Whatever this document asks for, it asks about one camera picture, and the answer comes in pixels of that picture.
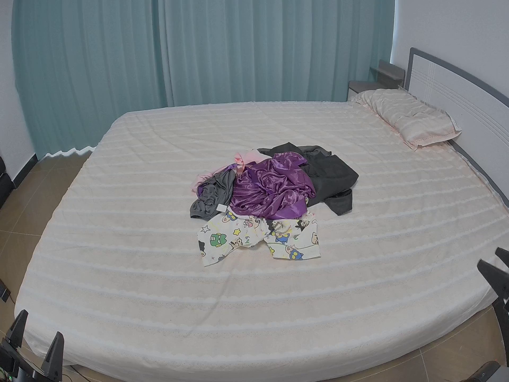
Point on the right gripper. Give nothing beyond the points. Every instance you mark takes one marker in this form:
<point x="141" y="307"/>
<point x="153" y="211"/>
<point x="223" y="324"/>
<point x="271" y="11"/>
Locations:
<point x="504" y="307"/>

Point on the bed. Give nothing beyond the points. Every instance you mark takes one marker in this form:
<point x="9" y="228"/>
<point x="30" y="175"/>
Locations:
<point x="159" y="253"/>

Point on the pile of clothes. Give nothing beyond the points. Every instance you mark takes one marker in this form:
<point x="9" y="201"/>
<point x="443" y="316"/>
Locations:
<point x="270" y="189"/>

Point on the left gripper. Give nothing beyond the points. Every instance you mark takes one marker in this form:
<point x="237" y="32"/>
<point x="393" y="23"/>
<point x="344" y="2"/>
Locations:
<point x="28" y="368"/>

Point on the white printed pyjama trousers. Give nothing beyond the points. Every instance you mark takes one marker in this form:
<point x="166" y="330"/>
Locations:
<point x="222" y="245"/>

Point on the cream pillow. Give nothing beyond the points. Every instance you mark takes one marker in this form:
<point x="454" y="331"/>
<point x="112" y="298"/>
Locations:
<point x="409" y="113"/>

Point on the grey bedside table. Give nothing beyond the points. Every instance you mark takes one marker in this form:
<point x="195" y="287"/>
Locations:
<point x="360" y="86"/>

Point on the black chest of drawers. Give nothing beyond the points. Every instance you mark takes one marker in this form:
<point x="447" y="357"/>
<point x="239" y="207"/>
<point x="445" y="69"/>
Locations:
<point x="6" y="181"/>

